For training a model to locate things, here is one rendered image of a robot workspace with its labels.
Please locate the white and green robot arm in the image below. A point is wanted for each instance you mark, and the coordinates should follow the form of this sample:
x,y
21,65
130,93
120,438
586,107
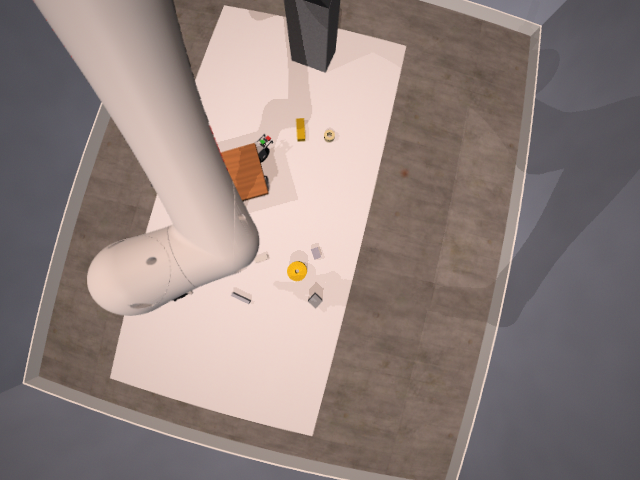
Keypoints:
x,y
133,55

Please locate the yellow rectangular block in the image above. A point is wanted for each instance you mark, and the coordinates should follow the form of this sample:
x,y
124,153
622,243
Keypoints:
x,y
300,129

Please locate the yellow ring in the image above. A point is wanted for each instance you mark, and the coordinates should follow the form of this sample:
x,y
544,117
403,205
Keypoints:
x,y
291,271

